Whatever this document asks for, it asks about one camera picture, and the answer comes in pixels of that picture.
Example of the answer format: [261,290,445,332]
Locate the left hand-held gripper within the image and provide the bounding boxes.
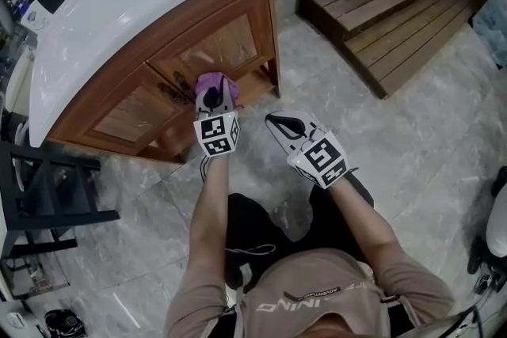
[193,75,242,160]

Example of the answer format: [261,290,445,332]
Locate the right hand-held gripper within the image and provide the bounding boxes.
[264,110,350,191]

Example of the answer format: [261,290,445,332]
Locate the purple cloth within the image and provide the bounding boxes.
[193,70,243,110]

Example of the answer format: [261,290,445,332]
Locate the person's right forearm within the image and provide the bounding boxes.
[327,176,406,270]

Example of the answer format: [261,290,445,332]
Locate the person's left forearm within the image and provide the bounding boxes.
[182,155,233,282]

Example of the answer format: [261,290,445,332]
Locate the wooden vanity with white sink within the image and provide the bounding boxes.
[46,0,282,164]
[28,0,283,150]

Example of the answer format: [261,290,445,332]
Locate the person's black trousers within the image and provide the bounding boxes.
[223,172,375,292]

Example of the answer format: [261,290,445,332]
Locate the person's beige shirt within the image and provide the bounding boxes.
[162,247,456,338]

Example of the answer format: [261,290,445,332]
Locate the wooden slatted platform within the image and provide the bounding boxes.
[295,0,476,100]

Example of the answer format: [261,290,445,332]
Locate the clear plastic bag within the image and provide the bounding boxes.
[471,0,507,70]

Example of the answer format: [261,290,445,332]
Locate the metal wire rack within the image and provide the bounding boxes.
[0,253,71,300]

